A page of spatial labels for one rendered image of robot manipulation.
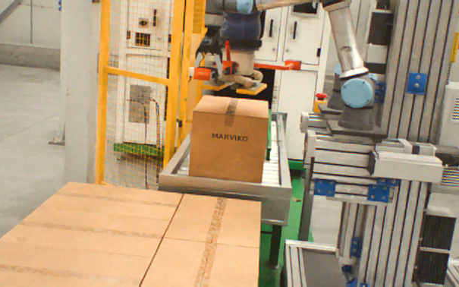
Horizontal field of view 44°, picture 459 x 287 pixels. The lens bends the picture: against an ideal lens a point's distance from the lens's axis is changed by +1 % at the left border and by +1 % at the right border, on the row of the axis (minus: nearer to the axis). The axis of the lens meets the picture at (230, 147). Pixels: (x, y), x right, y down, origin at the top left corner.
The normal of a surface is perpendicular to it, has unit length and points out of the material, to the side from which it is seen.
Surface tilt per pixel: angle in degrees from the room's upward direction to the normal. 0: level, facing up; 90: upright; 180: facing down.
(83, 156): 90
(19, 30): 90
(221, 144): 90
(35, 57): 90
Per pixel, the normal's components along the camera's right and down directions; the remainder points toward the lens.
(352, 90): -0.27, 0.32
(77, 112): -0.05, 0.22
